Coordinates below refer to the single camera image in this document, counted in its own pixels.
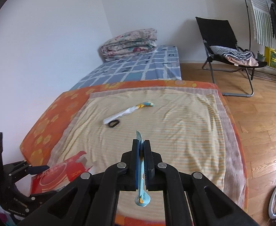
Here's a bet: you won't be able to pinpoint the red tissue box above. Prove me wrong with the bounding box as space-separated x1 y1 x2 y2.
31 151 97 194

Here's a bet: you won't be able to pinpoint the teal small wrapper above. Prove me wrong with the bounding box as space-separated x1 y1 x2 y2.
135 131 151 207

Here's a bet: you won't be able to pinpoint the orange floral mattress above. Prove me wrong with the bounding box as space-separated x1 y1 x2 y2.
19 79 250 226

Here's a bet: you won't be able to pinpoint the white long wrapper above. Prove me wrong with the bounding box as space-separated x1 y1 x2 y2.
103 102 154 125

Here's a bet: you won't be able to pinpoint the yellow striped towel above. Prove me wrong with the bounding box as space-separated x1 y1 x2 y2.
48 87 246 207

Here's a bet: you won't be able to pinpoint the blue plaid mattress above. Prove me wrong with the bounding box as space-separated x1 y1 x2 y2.
72 46 182 90

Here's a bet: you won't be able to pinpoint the folded floral quilt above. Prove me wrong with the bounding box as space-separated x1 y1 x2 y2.
100 28 157 61

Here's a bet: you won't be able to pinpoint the striped clothes on chair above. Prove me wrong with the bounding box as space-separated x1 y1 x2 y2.
210 45 259 67

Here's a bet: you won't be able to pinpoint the yellow box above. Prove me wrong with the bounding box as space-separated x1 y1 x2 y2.
264 47 276 69

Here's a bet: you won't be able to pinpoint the striped hanging towel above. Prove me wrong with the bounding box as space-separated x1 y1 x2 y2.
247 0 273 47

